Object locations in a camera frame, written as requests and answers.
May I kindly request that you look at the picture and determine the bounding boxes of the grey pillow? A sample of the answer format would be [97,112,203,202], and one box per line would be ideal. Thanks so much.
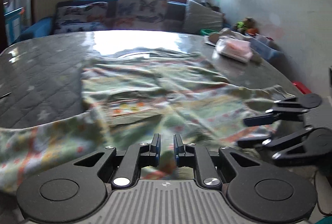
[183,0,223,34]

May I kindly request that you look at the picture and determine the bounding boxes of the cream crumpled garment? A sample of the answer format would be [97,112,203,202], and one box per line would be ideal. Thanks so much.
[204,27,250,45]

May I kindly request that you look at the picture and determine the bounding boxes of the red object at edge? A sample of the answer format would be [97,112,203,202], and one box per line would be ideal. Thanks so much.
[292,81,312,94]

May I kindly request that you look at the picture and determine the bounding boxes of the blue white cabinet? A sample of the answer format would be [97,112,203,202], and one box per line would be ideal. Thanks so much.
[4,7,25,46]

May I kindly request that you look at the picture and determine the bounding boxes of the teddy bear toy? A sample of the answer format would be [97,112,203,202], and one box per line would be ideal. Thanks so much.
[233,17,259,35]

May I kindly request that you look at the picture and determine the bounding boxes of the middle butterfly cushion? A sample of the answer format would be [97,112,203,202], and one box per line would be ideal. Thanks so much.
[113,0,168,31]

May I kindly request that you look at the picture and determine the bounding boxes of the grey quilted star tablecloth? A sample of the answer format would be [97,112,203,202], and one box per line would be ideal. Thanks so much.
[1,31,299,129]

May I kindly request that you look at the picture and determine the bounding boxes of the green patterned child jacket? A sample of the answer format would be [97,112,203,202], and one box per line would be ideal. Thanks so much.
[1,49,289,194]

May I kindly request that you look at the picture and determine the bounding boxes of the blue sofa bench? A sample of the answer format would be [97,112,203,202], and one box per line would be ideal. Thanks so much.
[15,0,234,43]

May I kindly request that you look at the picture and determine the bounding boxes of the pink tissue pack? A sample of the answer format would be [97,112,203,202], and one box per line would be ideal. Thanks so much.
[216,37,253,63]

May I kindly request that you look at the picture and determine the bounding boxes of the green plastic bowl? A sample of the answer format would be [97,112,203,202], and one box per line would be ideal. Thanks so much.
[199,28,217,36]

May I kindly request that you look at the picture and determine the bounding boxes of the left butterfly cushion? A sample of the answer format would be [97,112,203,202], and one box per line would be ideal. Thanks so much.
[54,1,108,34]

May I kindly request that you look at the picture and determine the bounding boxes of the butterfly cushion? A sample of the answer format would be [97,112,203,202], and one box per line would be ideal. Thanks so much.
[54,1,108,34]
[113,0,168,31]

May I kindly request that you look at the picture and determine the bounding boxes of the clear plastic storage box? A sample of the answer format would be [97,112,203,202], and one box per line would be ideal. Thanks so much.
[250,34,283,64]

